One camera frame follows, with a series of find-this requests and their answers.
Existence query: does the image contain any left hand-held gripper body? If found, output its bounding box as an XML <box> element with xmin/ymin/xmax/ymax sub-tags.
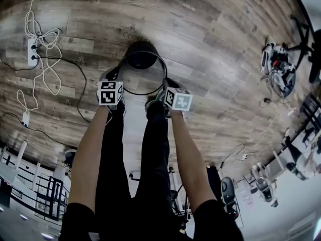
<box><xmin>97</xmin><ymin>75</ymin><xmax>124</xmax><ymax>110</ymax></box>

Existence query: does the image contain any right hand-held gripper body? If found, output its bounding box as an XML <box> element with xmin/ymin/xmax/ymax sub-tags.
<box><xmin>164</xmin><ymin>86</ymin><xmax>194</xmax><ymax>113</ymax></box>

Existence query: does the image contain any black mesh waste bin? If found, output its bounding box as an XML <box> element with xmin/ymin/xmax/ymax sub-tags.
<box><xmin>117</xmin><ymin>41</ymin><xmax>168</xmax><ymax>95</ymax></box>

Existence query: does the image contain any person's left forearm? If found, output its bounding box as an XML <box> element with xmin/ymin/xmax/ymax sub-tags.
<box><xmin>67</xmin><ymin>104</ymin><xmax>112</xmax><ymax>208</ymax></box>

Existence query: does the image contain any person's right forearm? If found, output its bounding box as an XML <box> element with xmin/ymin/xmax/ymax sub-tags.
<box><xmin>168</xmin><ymin>110</ymin><xmax>218</xmax><ymax>205</ymax></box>

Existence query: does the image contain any person's right shoe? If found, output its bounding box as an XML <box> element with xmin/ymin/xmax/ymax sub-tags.
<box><xmin>144</xmin><ymin>89</ymin><xmax>165</xmax><ymax>111</ymax></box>

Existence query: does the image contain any white power strip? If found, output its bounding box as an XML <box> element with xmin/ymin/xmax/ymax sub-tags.
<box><xmin>27</xmin><ymin>38</ymin><xmax>38</xmax><ymax>67</ymax></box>

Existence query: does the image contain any person's black clothing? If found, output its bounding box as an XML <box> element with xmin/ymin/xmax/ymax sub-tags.
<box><xmin>59</xmin><ymin>100</ymin><xmax>244</xmax><ymax>241</ymax></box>

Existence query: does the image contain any black metal rack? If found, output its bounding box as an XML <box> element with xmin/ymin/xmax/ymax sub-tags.
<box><xmin>0</xmin><ymin>169</ymin><xmax>70</xmax><ymax>222</ymax></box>

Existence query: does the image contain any black office chair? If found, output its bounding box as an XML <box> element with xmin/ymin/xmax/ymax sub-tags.
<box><xmin>285</xmin><ymin>14</ymin><xmax>321</xmax><ymax>84</ymax></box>

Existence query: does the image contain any long curved black cable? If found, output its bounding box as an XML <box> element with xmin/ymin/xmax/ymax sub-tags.
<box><xmin>35</xmin><ymin>56</ymin><xmax>92</xmax><ymax>124</ymax></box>

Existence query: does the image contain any looped white adapter cable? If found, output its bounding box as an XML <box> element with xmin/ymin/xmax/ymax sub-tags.
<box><xmin>17</xmin><ymin>19</ymin><xmax>63</xmax><ymax>112</ymax></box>

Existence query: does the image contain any thin black cable with brick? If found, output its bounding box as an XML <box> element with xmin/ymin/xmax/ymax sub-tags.
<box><xmin>0</xmin><ymin>111</ymin><xmax>71</xmax><ymax>148</ymax></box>

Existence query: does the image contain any black cable with small adapter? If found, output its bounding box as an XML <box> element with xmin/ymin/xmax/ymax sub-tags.
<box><xmin>0</xmin><ymin>56</ymin><xmax>30</xmax><ymax>71</ymax></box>

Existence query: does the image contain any long white power strip cord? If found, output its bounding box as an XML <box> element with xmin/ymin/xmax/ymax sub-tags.
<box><xmin>25</xmin><ymin>0</ymin><xmax>42</xmax><ymax>40</ymax></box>

